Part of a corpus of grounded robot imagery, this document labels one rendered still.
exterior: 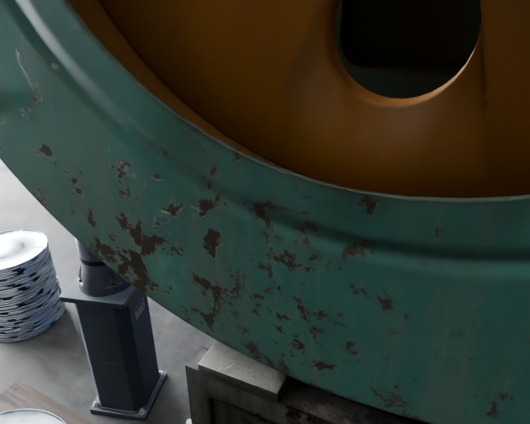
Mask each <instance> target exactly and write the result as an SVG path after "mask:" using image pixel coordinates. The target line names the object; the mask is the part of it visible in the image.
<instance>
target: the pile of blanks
mask: <svg viewBox="0 0 530 424"><path fill-rule="evenodd" d="M60 294H61V287H60V284H59V280H58V277H57V275H56V269H55V264H54V261H53V260H52V256H51V252H50V246H49V243H48V244H47V246H45V250H44V251H43V252H42V253H41V254H40V255H39V256H38V257H36V258H34V259H32V260H31V261H29V262H27V263H25V264H22V265H20V266H17V267H15V268H10V269H7V270H3V271H0V342H19V341H23V340H26V339H29V338H31V337H36V336H38V335H39V334H41V333H43V332H45V331H47V330H49V329H50V326H53V325H54V324H55V323H56V322H57V321H58V320H59V319H60V318H61V317H62V315H63V313H64V310H65V304H64V302H61V301H60V298H59V295H60Z"/></svg>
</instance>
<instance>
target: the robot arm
mask: <svg viewBox="0 0 530 424"><path fill-rule="evenodd" d="M75 241H76V244H77V251H78V255H79V258H80V266H79V271H78V276H77V282H78V286H79V289H80V290H81V291H82V292H83V293H84V294H86V295H89V296H93V297H104V296H110V295H113V294H117V293H119V292H122V291H124V290H125V289H127V288H129V286H131V284H130V283H129V282H127V281H126V280H125V279H123V278H122V277H120V276H119V275H118V274H117V273H116V272H115V271H114V270H113V269H111V268H110V267H109V266H107V265H106V264H105V263H104V262H102V261H101V260H100V259H99V258H98V257H96V256H95V255H94V254H93V253H92V252H90V251H89V250H88V249H87V248H86V247H85V246H84V245H83V244H82V243H81V242H80V241H79V240H78V239H76V238H75Z"/></svg>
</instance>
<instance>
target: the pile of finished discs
mask: <svg viewBox="0 0 530 424"><path fill-rule="evenodd" d="M0 424H66V423H65V422H64V421H63V420H62V419H61V418H60V417H59V416H56V415H54V414H52V413H50V412H48V411H42V410H36V409H19V410H12V411H5V412H2V413H0Z"/></svg>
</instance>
